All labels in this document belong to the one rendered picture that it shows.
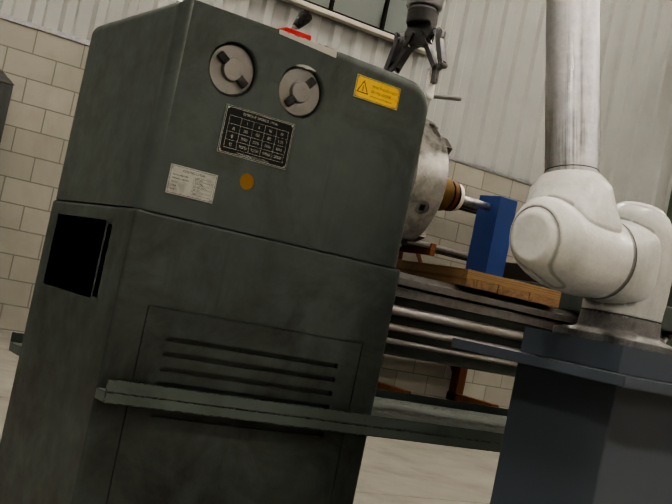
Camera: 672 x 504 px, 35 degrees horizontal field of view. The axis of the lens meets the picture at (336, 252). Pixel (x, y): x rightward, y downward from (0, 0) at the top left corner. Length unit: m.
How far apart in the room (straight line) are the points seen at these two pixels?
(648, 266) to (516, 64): 9.57
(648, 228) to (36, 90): 7.28
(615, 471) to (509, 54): 9.72
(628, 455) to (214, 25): 1.08
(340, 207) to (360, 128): 0.16
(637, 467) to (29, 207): 7.31
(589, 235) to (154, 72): 0.83
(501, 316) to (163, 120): 1.00
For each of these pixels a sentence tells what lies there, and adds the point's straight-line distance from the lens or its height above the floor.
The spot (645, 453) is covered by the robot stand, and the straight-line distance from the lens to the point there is 2.05.
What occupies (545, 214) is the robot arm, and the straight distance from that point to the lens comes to 1.87.
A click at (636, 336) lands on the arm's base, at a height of 0.82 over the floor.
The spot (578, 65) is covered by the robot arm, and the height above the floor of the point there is 1.29.
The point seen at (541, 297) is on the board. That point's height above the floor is 0.88.
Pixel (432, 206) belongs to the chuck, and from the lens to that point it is 2.39.
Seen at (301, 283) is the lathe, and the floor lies 0.79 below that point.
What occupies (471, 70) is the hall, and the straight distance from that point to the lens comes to 11.19.
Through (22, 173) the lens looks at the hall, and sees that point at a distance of 8.88.
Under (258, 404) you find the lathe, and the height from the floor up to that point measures 0.55.
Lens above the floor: 0.78
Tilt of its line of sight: 2 degrees up
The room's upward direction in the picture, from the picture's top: 12 degrees clockwise
